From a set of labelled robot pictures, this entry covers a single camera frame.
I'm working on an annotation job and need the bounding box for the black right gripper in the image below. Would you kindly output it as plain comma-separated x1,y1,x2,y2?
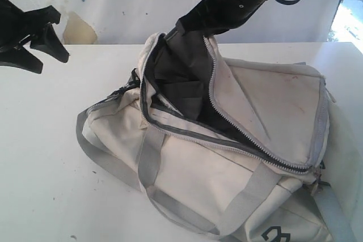
175,0,267,36

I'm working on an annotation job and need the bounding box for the white canvas duffel bag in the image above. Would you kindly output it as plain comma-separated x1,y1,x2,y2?
76,32,339,241

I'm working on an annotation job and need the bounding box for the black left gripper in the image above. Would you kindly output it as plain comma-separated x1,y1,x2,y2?
1,0,70,74

